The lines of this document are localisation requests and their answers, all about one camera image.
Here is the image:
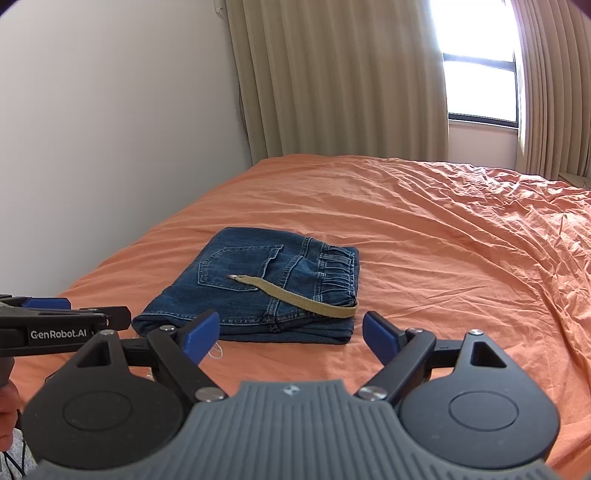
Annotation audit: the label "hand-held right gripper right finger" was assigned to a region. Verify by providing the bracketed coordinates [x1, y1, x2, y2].
[356, 311, 537, 403]

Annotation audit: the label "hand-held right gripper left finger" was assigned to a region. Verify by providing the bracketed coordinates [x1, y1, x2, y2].
[50, 309, 228, 403]

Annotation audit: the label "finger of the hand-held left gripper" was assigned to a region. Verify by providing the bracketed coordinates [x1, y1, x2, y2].
[28, 305, 132, 330]
[0, 294, 73, 317]

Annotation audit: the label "blue denim pants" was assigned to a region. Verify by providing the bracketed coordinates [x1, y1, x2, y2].
[131, 226, 361, 346]

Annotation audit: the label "person's left hand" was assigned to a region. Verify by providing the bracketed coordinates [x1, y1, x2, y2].
[0, 382, 21, 452]

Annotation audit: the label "tan fabric belt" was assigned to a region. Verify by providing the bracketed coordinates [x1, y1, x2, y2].
[226, 272, 360, 319]

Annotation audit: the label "orange bed cover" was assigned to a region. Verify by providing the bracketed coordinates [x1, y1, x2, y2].
[8, 154, 591, 480]

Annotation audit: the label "beige padded headboard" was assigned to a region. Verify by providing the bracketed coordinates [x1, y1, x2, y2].
[558, 171, 591, 191]

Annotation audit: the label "wide beige curtain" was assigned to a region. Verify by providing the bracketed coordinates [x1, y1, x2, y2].
[223, 0, 452, 165]

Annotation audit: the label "narrow beige curtain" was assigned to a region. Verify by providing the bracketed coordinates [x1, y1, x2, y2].
[510, 0, 591, 180]

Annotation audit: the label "thin black cable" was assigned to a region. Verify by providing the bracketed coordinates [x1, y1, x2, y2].
[0, 450, 29, 480]

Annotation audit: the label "window with dark frame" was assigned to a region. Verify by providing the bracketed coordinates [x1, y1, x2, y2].
[428, 0, 521, 128]

